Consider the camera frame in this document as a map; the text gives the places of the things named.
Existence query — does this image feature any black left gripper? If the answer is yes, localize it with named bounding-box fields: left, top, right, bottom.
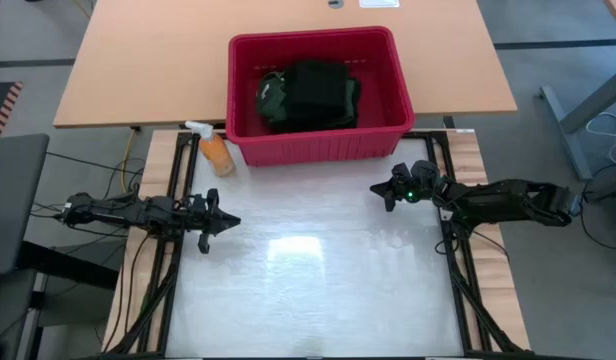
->
left=180, top=187, right=242, bottom=255

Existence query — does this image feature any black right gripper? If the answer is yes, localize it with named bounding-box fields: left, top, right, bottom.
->
left=369, top=159, right=443, bottom=213

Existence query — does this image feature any black garment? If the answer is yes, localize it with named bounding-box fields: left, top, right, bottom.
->
left=281, top=59, right=350, bottom=122

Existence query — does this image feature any dark green garment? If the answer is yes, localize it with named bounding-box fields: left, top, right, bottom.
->
left=256, top=69, right=363, bottom=135

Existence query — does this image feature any orange spray bottle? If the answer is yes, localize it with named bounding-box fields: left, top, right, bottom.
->
left=184, top=120, right=237, bottom=178

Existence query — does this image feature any white table mat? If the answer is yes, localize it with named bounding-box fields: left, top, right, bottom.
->
left=165, top=138, right=464, bottom=359

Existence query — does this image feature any red plastic bin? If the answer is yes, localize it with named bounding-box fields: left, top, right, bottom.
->
left=225, top=25, right=417, bottom=169

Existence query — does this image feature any black metal base bar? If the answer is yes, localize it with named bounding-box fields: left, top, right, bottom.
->
left=17, top=242, right=120, bottom=291

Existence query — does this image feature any grey desk leg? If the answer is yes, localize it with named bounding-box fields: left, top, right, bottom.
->
left=540, top=64, right=616, bottom=181

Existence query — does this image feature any orange black striped floor mat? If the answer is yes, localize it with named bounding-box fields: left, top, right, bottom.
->
left=0, top=81, right=24, bottom=140

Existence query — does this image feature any black aluminium table frame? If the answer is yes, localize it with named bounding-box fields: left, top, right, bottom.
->
left=102, top=128, right=532, bottom=360

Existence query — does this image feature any black floor cable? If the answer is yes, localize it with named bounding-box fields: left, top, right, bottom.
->
left=30, top=200, right=137, bottom=226

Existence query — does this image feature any white floor cable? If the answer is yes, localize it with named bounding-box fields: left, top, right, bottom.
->
left=585, top=112, right=616, bottom=169

